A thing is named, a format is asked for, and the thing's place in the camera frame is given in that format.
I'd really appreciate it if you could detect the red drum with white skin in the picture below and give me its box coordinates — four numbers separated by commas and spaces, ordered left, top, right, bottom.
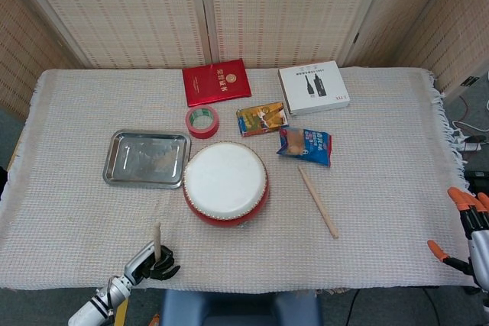
182, 141, 271, 228

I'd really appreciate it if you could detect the red tape roll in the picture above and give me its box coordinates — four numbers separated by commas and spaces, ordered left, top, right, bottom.
185, 105, 221, 140

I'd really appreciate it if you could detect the bamboo folding screen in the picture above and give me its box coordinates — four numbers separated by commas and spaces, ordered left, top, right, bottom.
0, 0, 489, 121

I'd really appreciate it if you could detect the white woven tablecloth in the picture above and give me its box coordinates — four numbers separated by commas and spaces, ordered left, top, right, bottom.
0, 66, 489, 296

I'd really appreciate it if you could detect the red certificate booklet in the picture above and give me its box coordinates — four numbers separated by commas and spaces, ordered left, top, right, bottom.
181, 58, 253, 108

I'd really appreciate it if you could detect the white power strip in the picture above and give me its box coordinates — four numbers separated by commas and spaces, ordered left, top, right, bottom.
456, 138, 483, 153

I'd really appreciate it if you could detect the right silver orange-tipped robot hand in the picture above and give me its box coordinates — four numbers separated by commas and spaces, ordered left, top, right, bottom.
426, 186, 489, 292

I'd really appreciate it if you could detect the wooden drumstick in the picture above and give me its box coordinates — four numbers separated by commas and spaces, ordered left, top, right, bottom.
297, 166, 340, 240
153, 221, 162, 262

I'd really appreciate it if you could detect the rectangular metal tray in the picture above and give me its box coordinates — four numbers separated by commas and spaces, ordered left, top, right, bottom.
102, 129, 192, 189

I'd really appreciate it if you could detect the yellow snack packet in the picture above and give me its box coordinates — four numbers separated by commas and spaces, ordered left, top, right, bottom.
235, 102, 290, 138

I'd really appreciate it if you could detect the white cable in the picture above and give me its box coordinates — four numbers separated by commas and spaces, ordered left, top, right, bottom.
452, 98, 489, 133

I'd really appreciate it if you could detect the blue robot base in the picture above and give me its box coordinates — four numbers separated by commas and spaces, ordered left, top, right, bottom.
159, 288, 324, 326

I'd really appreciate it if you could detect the red cable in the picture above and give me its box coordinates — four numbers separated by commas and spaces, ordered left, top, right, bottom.
457, 95, 474, 124

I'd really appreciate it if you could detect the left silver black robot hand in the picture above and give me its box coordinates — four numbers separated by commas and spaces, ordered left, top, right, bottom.
124, 240, 181, 287

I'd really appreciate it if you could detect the white cable product box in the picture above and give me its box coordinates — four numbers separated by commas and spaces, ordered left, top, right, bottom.
277, 60, 351, 117

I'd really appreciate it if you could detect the blue snack bag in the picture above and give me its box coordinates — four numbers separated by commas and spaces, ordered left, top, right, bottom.
276, 126, 333, 168

